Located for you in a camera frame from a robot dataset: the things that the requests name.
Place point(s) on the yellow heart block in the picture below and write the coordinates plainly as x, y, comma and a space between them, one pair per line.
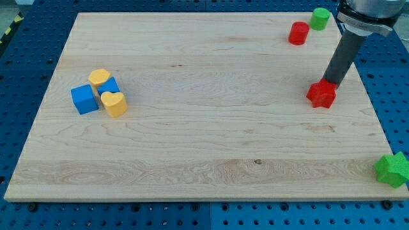
115, 104

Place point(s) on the green cylinder block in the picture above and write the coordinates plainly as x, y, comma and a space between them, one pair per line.
319, 19

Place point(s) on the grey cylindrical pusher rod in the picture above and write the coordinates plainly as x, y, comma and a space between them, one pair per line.
344, 54

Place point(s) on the small blue block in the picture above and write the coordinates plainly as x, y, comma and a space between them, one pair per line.
109, 86

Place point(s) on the red cylinder block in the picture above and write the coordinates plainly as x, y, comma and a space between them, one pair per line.
299, 32

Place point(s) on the yellow hexagon block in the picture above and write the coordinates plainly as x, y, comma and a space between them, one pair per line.
98, 77

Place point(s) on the blue cube block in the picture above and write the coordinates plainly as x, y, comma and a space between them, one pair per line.
84, 99

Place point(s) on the green star block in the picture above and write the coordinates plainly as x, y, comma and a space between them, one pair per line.
392, 169

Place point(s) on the wooden board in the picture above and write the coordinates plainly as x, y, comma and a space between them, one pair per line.
217, 111

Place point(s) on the red star block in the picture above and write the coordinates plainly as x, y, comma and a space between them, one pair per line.
322, 94

